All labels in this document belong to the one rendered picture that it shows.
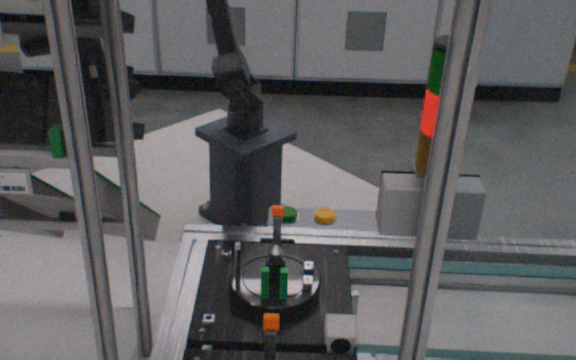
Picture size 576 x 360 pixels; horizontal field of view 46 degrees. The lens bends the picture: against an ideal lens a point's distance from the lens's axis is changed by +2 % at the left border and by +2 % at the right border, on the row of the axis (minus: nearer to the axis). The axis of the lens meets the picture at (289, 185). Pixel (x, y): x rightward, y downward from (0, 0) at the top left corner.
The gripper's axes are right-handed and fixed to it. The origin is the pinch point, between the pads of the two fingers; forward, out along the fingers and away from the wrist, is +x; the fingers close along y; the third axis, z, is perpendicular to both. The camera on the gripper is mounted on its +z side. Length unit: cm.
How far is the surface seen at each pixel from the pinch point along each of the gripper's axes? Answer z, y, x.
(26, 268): -18.6, 7.2, 24.0
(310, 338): -9, -51, 28
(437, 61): -6, -73, -11
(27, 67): 140, 272, 21
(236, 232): 4.1, -25.2, 21.6
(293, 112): 219, 141, 65
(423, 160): -6, -70, 1
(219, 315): -14.4, -38.4, 24.9
